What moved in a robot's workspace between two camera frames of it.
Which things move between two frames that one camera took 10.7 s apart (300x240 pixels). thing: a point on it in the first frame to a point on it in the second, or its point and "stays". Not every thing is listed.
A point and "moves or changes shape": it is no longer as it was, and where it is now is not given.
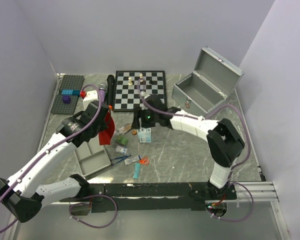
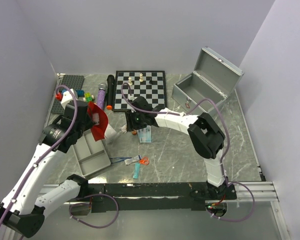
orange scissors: (145, 160) stays
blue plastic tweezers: (126, 157) stays
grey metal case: (212, 81) stays
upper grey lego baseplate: (71, 82) stays
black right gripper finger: (136, 122) to (129, 116)
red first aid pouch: (105, 136) moves or changes shape
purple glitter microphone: (102, 86) stays
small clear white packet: (121, 150) moves or changes shape
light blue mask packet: (144, 134) stays
